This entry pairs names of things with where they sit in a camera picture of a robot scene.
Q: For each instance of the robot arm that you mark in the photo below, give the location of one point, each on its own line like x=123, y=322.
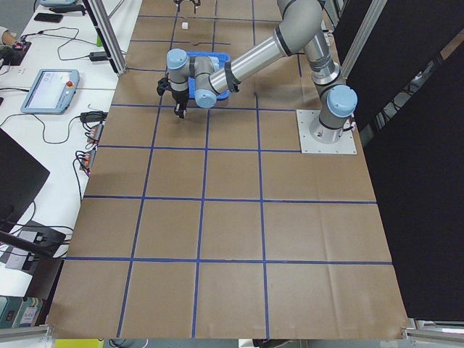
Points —
x=299, y=31

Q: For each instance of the black monitor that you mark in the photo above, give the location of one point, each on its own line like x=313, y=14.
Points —
x=22, y=178

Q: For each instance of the person hand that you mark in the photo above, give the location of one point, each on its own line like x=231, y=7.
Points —
x=7, y=38

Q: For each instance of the teach pendant tablet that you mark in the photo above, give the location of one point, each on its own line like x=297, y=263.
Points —
x=51, y=92

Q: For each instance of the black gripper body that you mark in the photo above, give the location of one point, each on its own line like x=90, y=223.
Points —
x=186, y=3
x=179, y=97

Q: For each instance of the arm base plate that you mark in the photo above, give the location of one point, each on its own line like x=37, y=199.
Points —
x=314, y=138

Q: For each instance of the black smartphone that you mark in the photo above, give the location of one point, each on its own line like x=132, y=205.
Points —
x=48, y=17

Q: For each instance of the aluminium frame post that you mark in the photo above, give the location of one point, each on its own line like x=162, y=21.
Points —
x=106, y=34

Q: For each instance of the black power adapter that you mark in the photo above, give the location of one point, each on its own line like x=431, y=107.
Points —
x=97, y=56

